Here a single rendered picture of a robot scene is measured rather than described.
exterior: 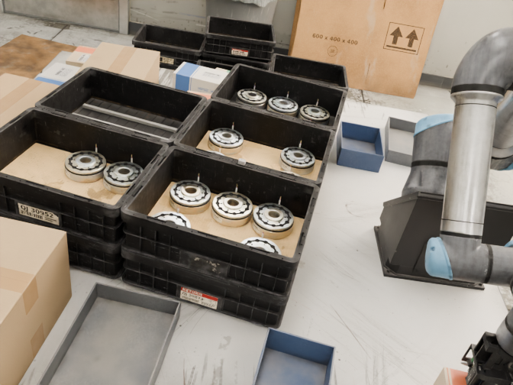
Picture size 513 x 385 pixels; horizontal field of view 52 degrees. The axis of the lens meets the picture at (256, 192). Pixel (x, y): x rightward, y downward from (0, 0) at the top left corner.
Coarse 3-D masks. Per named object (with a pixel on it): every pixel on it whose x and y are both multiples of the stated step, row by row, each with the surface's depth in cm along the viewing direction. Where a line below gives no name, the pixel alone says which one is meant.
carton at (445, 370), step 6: (444, 372) 110; (450, 372) 110; (456, 372) 110; (462, 372) 111; (438, 378) 113; (444, 378) 109; (450, 378) 109; (456, 378) 109; (462, 378) 109; (438, 384) 112; (444, 384) 109; (450, 384) 108; (456, 384) 108; (462, 384) 108
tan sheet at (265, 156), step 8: (208, 136) 160; (200, 144) 156; (248, 144) 160; (256, 144) 161; (240, 152) 156; (248, 152) 156; (256, 152) 157; (264, 152) 158; (272, 152) 158; (280, 152) 159; (248, 160) 153; (256, 160) 154; (264, 160) 154; (272, 160) 155; (320, 160) 159; (272, 168) 152; (280, 168) 152; (304, 176) 151; (312, 176) 151
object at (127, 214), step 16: (160, 160) 129; (224, 160) 133; (272, 176) 131; (288, 176) 132; (128, 208) 113; (144, 224) 112; (160, 224) 110; (176, 224) 111; (304, 224) 118; (192, 240) 111; (208, 240) 109; (224, 240) 109; (304, 240) 113; (240, 256) 110; (256, 256) 109; (272, 256) 108
